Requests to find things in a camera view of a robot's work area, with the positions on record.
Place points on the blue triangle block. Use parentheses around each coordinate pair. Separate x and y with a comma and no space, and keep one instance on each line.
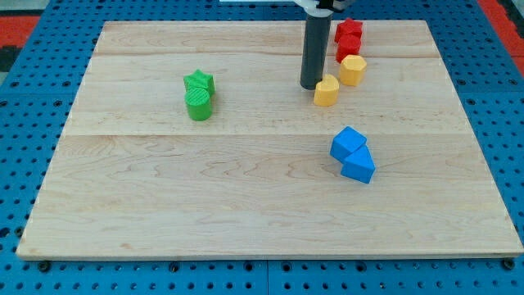
(359,165)

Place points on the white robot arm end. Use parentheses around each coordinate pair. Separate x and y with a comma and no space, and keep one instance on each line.
(323,8)

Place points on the red cylinder block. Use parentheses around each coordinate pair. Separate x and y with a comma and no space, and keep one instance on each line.
(347,44)

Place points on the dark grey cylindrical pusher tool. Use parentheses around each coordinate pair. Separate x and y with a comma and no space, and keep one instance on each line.
(317,31)

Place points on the yellow hexagon block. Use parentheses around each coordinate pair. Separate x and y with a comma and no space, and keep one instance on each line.
(352,70)

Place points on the red star block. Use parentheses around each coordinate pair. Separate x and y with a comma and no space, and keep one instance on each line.
(349,27)

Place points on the yellow heart block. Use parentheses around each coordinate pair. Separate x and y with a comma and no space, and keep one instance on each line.
(326,91)

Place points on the green cylinder block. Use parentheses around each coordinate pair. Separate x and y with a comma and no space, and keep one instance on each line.
(198,104)

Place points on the green star block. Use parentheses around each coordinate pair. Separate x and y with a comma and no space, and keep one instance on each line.
(199,79)

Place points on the wooden board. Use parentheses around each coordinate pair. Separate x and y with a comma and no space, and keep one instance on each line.
(134,178)

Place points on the blue cube block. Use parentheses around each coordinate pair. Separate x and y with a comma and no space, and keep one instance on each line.
(346,142)

